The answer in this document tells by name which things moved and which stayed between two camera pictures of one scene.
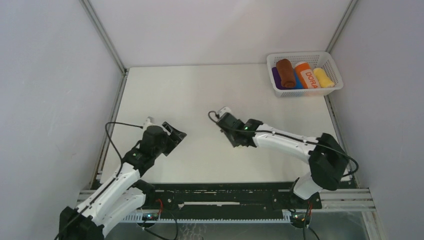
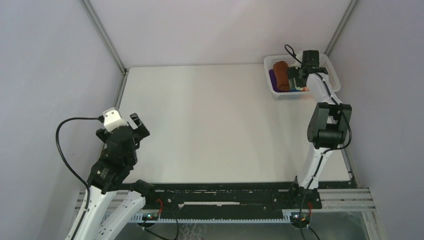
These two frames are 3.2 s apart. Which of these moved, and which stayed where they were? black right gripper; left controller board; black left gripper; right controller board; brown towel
Moved: black right gripper; brown towel; black left gripper
Stayed: right controller board; left controller board
